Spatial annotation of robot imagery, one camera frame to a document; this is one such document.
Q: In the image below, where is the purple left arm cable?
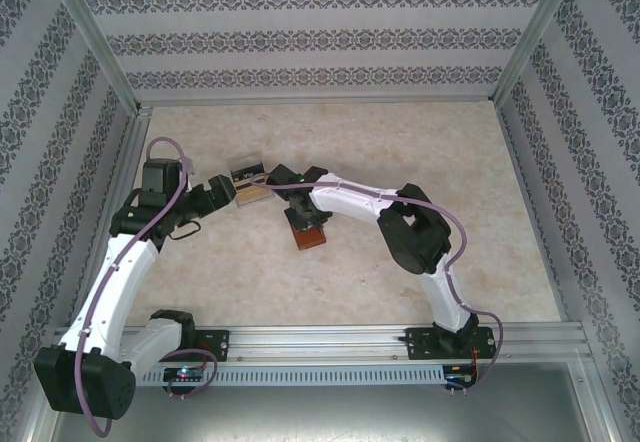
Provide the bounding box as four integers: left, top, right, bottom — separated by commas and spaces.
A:
74, 136, 219, 437

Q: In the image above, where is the aluminium frame post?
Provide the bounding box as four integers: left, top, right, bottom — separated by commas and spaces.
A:
42, 0, 145, 113
491, 0, 597, 106

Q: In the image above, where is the grey metal sheet panel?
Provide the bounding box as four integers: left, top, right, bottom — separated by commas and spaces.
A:
49, 361, 619, 442

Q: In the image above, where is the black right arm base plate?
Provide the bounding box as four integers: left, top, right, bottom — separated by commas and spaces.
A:
405, 326, 499, 362

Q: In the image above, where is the slotted grey cable duct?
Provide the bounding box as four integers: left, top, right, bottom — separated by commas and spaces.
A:
134, 364, 481, 388

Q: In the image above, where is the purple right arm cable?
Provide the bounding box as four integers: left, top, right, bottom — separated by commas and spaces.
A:
248, 174, 503, 393

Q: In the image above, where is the black VIP card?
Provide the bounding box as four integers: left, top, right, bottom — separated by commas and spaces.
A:
231, 161, 267, 184

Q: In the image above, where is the thin aluminium frame rail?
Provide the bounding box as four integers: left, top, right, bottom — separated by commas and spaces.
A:
139, 100, 497, 110

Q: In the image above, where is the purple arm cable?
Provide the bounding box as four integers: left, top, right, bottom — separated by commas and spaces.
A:
74, 136, 219, 437
248, 174, 503, 393

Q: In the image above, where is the aluminium side frame rail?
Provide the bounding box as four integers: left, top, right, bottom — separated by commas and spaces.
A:
59, 105, 154, 331
492, 103, 589, 326

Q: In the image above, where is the aluminium mounting rail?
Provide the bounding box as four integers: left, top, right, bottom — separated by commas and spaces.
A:
49, 322, 589, 364

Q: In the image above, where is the tan striped card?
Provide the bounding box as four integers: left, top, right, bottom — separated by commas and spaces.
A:
233, 180, 270, 209

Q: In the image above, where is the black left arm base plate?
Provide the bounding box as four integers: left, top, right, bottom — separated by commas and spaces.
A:
192, 329, 231, 363

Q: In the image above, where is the thin black wire loop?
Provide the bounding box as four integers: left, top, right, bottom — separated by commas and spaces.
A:
167, 222, 202, 242

